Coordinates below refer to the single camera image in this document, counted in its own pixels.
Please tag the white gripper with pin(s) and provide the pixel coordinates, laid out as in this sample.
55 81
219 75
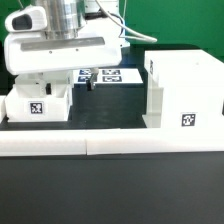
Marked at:
47 38

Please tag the white front drawer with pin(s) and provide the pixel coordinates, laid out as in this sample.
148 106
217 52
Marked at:
24 104

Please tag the white drawer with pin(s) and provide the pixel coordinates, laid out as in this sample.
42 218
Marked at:
24 104
55 77

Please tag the white drawer cabinet box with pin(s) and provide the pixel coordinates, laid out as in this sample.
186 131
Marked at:
185 89

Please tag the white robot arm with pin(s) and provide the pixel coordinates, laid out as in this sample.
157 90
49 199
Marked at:
106 12

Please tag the white marker sheet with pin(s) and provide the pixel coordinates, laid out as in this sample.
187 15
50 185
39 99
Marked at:
109 76

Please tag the white front fence right piece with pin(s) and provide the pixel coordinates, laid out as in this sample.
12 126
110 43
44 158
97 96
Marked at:
155 140

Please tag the white fence piece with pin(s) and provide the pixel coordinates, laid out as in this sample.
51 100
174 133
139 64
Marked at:
2 107
155 140
42 143

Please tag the white front fence left piece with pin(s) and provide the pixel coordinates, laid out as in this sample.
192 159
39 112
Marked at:
42 143

